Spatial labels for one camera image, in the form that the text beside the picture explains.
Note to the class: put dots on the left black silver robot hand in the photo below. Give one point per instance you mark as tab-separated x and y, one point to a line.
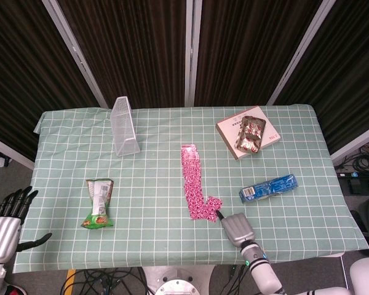
1	236

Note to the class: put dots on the flat white cardboard box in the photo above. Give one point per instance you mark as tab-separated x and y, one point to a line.
230	132

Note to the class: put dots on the small white black floor item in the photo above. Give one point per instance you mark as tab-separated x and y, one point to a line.
3	161

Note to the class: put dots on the blue wrapped snack pack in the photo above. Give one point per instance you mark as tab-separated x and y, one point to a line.
269	188

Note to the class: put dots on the dark corrugated partition panel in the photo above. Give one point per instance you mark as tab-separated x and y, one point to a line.
350	61
24	61
135	46
246	46

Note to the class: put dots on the green snack bag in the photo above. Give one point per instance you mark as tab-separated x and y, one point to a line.
99	202

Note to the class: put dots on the green grid tablecloth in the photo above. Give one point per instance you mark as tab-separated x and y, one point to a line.
141	184

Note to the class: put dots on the yellow floor tape strip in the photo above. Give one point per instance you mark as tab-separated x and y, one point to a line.
70	281

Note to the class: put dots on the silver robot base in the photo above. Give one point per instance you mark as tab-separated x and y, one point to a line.
178	279

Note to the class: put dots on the white partition rail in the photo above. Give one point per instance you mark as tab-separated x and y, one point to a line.
9	150
356	144

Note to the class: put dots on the white partition post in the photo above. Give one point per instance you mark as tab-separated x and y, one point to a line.
301	50
73	50
192	52

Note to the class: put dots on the clear plastic wedge stand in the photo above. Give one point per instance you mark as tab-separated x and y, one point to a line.
123	129

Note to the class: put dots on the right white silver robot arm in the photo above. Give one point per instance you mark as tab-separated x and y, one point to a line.
261	270

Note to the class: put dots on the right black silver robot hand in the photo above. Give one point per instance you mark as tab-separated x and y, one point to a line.
238	229

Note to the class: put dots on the black power strip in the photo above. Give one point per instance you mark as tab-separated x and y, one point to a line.
353	174

